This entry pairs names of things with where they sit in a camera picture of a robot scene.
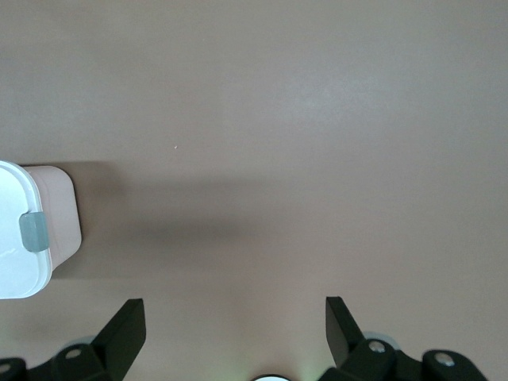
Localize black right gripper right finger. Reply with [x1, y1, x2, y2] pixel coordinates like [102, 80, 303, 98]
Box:
[318, 295, 492, 381]

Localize brown table cover sheet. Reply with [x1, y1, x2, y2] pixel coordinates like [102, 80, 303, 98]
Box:
[0, 0, 508, 381]

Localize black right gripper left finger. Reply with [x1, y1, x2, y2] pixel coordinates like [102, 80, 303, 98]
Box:
[0, 298, 146, 381]

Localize pink plastic box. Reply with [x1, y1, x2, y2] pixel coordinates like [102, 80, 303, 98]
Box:
[21, 166, 83, 279]

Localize white box lid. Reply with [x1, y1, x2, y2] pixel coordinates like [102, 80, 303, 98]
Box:
[0, 160, 54, 301]

